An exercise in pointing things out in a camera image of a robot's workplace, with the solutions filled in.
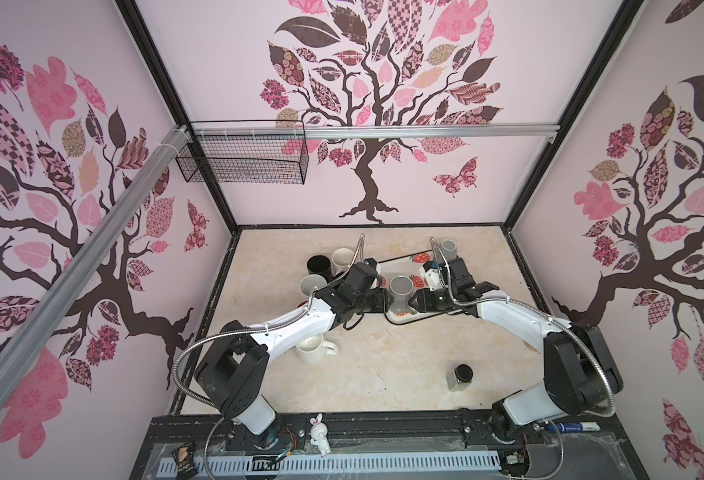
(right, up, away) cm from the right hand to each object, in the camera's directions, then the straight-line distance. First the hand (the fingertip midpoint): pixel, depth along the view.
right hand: (415, 297), depth 89 cm
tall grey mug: (-4, +3, -1) cm, 5 cm away
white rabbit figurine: (-27, -30, -18) cm, 44 cm away
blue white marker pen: (+38, -30, -15) cm, 51 cm away
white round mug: (-29, -13, -10) cm, 33 cm away
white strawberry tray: (-3, -8, +6) cm, 10 cm away
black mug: (-30, +10, +8) cm, 33 cm away
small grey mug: (+14, +15, +11) cm, 23 cm away
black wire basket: (-65, +53, +33) cm, 90 cm away
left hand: (-8, -1, -5) cm, 10 cm away
